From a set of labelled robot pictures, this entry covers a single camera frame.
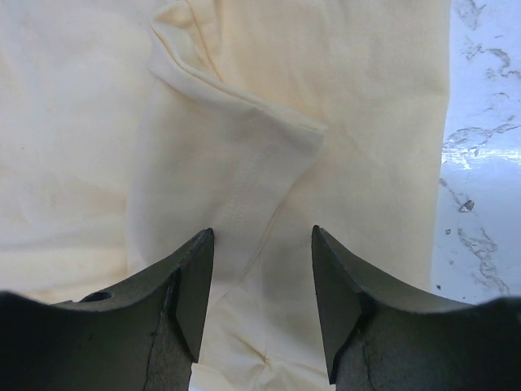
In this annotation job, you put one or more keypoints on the cream yellow t-shirt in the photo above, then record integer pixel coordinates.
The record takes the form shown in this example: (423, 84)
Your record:
(128, 126)

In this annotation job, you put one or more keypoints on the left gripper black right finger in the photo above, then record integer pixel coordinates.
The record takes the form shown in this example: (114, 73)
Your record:
(380, 333)

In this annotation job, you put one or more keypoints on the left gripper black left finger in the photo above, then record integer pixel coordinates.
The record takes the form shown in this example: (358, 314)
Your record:
(143, 333)

